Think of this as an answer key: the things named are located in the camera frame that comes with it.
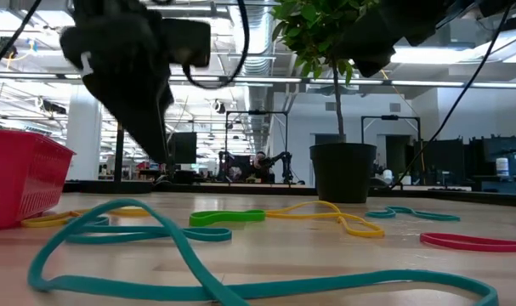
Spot black round plant pot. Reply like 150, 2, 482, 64
309, 142, 378, 204

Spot person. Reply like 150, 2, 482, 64
251, 150, 277, 184

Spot red plastic slotted basket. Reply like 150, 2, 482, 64
0, 128, 77, 230

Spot green rubber band loop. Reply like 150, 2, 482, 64
189, 209, 267, 228

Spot red rubber band loop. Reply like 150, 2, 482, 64
419, 232, 516, 253

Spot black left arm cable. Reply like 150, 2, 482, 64
0, 0, 43, 80

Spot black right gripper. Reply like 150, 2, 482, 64
339, 0, 458, 79

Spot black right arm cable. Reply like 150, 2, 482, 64
388, 0, 514, 190

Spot black metal gantry frame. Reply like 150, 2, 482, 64
224, 110, 289, 184
360, 115, 422, 171

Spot green leafy small tree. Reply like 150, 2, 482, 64
269, 0, 382, 144

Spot black table edge rail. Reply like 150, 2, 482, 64
64, 181, 516, 209

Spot yellow rubber band loop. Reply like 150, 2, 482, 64
265, 200, 386, 238
21, 207, 150, 229

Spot silver ceiling ventilation duct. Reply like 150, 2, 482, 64
244, 0, 276, 77

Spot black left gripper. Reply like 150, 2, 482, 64
60, 0, 176, 165

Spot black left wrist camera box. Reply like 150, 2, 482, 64
162, 19, 212, 68

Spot black office workstation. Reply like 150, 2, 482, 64
422, 135, 516, 195

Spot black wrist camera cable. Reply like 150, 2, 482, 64
183, 0, 251, 90

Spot black computer monitor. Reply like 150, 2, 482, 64
167, 132, 198, 165

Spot black ceiling dome device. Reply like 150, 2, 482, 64
0, 36, 19, 60

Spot background black robot arms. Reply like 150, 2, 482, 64
217, 150, 294, 184

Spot teal rubber band loop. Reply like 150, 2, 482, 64
27, 198, 499, 306
65, 215, 233, 244
366, 206, 461, 223

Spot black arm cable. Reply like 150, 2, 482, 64
0, 0, 43, 80
388, 0, 514, 190

